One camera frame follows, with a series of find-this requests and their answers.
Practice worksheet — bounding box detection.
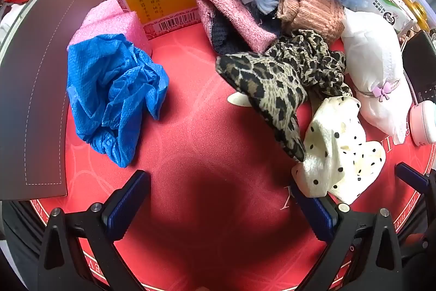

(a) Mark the white green tissue pack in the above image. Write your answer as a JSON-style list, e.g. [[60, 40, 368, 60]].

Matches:
[[370, 0, 418, 35]]

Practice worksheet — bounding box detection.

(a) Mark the pink round container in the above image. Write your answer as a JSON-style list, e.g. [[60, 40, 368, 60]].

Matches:
[[409, 100, 436, 147]]

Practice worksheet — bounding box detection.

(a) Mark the pink and navy sock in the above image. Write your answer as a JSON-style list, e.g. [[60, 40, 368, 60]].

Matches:
[[195, 0, 283, 55]]

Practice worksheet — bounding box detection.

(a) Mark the cream polka dot scrunchie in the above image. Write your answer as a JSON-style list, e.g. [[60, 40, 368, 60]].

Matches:
[[291, 96, 388, 205]]

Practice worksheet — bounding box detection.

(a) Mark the peach knitted sock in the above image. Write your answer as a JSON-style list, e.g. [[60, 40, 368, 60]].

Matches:
[[277, 0, 347, 43]]

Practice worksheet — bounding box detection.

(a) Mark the red round mat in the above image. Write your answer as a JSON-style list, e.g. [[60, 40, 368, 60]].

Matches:
[[29, 0, 436, 291]]

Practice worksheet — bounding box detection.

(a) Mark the grey storage box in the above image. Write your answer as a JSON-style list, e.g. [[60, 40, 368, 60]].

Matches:
[[0, 0, 110, 202]]

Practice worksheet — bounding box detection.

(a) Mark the purple bow hair tie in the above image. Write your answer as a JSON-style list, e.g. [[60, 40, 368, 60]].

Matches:
[[354, 79, 402, 104]]

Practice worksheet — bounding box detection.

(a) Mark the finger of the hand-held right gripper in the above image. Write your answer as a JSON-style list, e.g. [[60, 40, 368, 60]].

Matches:
[[395, 162, 436, 200]]

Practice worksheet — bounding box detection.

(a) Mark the pink foam block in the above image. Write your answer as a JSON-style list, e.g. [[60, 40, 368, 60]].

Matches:
[[68, 0, 153, 55]]

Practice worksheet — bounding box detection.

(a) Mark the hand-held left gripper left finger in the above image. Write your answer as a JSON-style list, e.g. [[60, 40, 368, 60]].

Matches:
[[37, 170, 152, 291]]

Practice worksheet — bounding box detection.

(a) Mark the leopard print scrunchie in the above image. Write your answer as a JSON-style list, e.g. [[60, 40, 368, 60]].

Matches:
[[215, 29, 354, 163]]

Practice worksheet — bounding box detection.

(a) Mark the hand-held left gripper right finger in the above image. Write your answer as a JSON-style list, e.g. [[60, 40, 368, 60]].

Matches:
[[296, 194, 409, 291]]

